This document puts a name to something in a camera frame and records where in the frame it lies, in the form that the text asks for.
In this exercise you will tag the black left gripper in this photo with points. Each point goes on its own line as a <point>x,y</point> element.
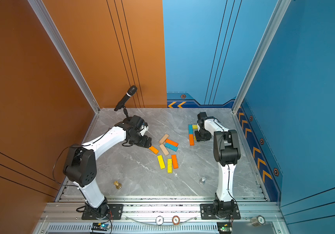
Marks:
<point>144,144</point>

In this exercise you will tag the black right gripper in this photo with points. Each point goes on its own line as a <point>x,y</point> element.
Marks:
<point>198,138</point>

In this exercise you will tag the long orange block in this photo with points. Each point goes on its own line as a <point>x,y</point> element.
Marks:
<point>171,142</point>

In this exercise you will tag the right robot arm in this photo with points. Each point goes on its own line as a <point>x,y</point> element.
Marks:
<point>227,153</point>

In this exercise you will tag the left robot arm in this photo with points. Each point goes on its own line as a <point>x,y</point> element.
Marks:
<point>80,165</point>

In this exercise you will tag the upper beige wooden block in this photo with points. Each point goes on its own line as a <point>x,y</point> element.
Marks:
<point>163,139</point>

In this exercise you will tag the beige wooden block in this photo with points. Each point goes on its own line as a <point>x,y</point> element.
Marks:
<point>163,139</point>
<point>164,149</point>

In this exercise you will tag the lower beige wooden block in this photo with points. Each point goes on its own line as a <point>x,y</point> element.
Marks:
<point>164,149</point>

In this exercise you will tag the orange block bottom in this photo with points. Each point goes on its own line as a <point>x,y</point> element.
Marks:
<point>174,162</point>

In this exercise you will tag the silver chess piece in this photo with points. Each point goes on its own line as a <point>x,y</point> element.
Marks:
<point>202,181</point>

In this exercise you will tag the brass chess piece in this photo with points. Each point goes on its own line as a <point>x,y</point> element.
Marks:
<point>117,185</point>

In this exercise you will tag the black microphone on stand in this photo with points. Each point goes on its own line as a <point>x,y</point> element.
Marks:
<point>122,103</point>

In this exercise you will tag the copper tape roll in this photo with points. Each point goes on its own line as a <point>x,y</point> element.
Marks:
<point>176,220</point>

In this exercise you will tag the left green circuit board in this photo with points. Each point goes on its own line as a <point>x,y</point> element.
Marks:
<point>101,227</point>

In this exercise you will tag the green circuit board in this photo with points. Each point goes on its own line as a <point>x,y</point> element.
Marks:
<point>101,227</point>
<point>224,228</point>

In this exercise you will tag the right green circuit board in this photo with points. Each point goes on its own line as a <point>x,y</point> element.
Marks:
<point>224,228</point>

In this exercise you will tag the silver tape roll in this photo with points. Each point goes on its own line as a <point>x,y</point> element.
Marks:
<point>258,220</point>

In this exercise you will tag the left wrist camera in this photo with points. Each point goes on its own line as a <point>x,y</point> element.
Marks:
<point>139,124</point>

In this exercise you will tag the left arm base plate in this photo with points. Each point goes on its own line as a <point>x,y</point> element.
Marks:
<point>104,212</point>

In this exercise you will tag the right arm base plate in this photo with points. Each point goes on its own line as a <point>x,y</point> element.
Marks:
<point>211,211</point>

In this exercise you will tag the aluminium front rail frame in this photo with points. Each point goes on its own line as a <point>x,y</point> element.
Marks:
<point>161,215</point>

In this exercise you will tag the aluminium corner post right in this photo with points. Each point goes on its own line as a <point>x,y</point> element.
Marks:
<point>269,33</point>

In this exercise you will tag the aluminium corner post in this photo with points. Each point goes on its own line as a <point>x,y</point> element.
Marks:
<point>269,33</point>
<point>51,29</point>

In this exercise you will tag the aluminium corner post left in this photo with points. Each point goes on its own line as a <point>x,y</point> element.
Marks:
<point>51,29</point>

